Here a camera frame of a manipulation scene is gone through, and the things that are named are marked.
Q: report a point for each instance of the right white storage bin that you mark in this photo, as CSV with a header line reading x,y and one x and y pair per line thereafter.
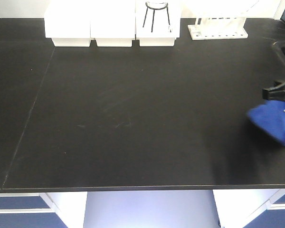
x,y
161,36

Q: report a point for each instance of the white test tube rack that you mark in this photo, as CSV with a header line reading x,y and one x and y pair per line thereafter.
x,y
220,19

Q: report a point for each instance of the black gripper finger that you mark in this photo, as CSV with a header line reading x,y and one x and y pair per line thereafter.
x,y
276,92

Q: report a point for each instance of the left blue cabinet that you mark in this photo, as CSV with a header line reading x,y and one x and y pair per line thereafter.
x,y
43,210

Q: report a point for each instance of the blue microfiber cloth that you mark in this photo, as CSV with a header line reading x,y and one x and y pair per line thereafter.
x,y
270,117

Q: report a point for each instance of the blue cabinet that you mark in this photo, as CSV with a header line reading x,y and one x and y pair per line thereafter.
x,y
262,208
43,210

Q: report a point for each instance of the white storage bin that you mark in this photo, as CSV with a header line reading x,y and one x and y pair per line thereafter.
x,y
67,23
161,36
113,22

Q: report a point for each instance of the middle white storage bin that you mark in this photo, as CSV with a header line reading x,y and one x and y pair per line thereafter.
x,y
113,22

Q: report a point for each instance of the right blue cabinet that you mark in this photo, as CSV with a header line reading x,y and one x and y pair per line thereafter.
x,y
262,208

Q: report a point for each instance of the black wire tripod stand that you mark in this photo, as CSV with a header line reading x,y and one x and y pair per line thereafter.
x,y
156,6

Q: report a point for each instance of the left white storage bin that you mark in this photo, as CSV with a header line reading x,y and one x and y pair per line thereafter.
x,y
67,23

